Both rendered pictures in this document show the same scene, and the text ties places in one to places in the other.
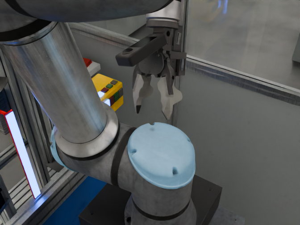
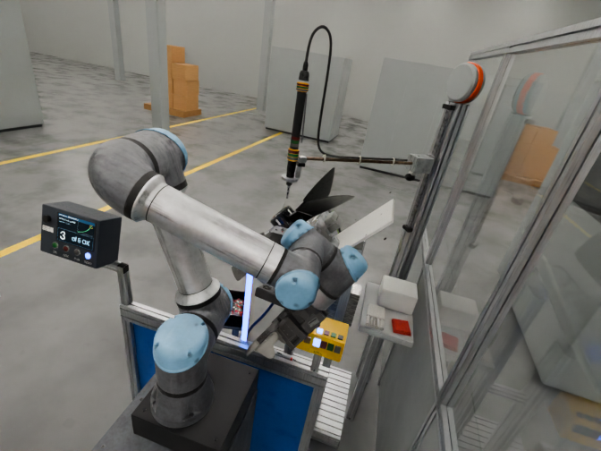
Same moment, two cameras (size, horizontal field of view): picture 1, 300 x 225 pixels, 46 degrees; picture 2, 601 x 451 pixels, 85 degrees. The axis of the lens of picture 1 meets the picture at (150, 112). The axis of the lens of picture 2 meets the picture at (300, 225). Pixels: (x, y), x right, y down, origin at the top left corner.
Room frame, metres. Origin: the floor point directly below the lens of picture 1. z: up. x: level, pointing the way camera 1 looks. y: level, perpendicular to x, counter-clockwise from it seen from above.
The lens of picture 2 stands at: (0.45, -0.59, 1.89)
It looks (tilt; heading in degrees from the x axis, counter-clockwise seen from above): 27 degrees down; 70
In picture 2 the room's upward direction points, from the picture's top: 10 degrees clockwise
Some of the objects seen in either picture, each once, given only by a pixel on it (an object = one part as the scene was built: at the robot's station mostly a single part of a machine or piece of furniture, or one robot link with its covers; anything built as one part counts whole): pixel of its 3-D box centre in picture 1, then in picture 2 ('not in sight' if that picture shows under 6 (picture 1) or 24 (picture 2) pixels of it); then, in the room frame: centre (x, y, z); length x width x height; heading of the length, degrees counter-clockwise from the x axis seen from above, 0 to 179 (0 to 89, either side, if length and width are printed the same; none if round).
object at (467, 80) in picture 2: not in sight; (465, 83); (1.53, 0.68, 1.88); 0.17 x 0.15 x 0.16; 58
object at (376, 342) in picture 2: not in sight; (366, 370); (1.34, 0.44, 0.42); 0.04 x 0.04 x 0.83; 58
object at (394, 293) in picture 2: not in sight; (397, 292); (1.41, 0.49, 0.92); 0.17 x 0.16 x 0.11; 148
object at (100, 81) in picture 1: (96, 102); (322, 336); (0.88, 0.17, 1.02); 0.16 x 0.10 x 0.11; 148
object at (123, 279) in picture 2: not in sight; (124, 285); (0.17, 0.60, 0.96); 0.03 x 0.03 x 0.20; 58
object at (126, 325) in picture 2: not in sight; (136, 377); (0.17, 0.60, 0.39); 0.04 x 0.04 x 0.78; 58
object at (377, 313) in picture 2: not in sight; (375, 316); (1.24, 0.39, 0.87); 0.15 x 0.09 x 0.02; 59
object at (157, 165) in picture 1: (158, 166); (182, 350); (0.42, -0.02, 1.24); 0.13 x 0.12 x 0.14; 66
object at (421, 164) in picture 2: not in sight; (420, 164); (1.44, 0.67, 1.52); 0.10 x 0.07 x 0.08; 3
